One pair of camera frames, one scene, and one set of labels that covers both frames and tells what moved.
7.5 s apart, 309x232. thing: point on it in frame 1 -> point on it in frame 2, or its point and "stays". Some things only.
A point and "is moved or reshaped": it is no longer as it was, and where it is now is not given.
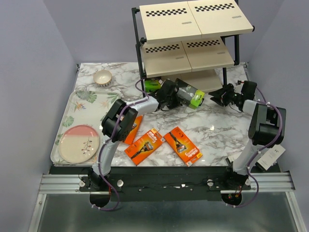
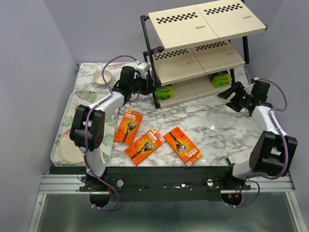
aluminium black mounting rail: [161, 183] stays
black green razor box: [189, 94] -> [220, 79]
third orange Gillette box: [184, 147] stays
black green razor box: [152, 84] is moved or reshaped
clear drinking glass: [81, 91] stays
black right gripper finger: [218, 100] -> [235, 104]
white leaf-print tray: [90, 112] stays
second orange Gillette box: [143, 147] stays
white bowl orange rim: [102, 78] stays
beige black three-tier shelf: [195, 42] is moved or reshaped
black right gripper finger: [219, 93] -> [225, 94]
